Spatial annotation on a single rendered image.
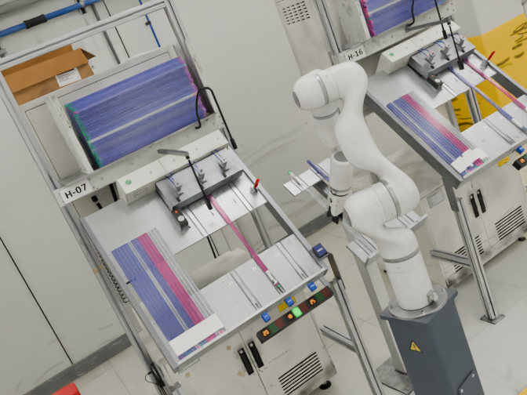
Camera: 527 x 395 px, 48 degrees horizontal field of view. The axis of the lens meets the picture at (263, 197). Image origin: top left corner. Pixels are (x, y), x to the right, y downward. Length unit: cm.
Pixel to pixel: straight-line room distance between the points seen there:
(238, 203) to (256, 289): 39
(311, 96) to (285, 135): 266
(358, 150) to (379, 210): 19
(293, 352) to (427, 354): 91
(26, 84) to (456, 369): 199
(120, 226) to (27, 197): 156
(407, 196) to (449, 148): 107
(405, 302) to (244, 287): 66
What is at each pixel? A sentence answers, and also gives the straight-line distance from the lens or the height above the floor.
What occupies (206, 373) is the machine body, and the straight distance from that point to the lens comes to 258.
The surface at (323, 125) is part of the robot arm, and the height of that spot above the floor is 129.
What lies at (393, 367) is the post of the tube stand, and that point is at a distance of 293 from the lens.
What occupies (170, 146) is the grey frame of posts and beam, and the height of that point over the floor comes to 134.
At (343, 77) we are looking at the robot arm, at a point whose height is 145.
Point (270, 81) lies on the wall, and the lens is 439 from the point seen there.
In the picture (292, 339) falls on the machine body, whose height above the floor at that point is 35.
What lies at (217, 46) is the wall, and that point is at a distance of 423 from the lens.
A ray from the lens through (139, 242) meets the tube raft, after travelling 235.
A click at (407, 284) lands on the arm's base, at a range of 188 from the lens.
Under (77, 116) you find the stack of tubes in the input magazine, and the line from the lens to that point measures 239.
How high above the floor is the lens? 173
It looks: 17 degrees down
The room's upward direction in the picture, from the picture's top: 22 degrees counter-clockwise
